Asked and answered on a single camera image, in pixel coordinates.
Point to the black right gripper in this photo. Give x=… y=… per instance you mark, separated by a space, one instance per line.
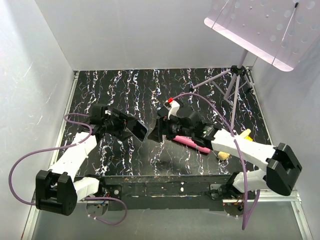
x=162 y=127

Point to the lilac music stand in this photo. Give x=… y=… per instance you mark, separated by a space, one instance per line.
x=284 y=37

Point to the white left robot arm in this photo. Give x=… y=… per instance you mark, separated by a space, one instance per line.
x=56 y=189

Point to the pink toy microphone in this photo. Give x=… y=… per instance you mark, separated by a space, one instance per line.
x=190 y=143

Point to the cream wooden toy microphone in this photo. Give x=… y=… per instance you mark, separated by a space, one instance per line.
x=222 y=156

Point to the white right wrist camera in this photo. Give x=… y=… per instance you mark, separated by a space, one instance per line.
x=172 y=107

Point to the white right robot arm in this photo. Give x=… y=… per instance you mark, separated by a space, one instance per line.
x=278 y=167

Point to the yellow toy brick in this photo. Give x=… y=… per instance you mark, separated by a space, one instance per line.
x=248 y=138

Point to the phone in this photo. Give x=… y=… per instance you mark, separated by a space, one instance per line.
x=139 y=130

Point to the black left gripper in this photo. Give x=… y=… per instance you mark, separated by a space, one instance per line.
x=122 y=120

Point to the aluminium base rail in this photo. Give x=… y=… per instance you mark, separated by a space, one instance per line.
x=53 y=204

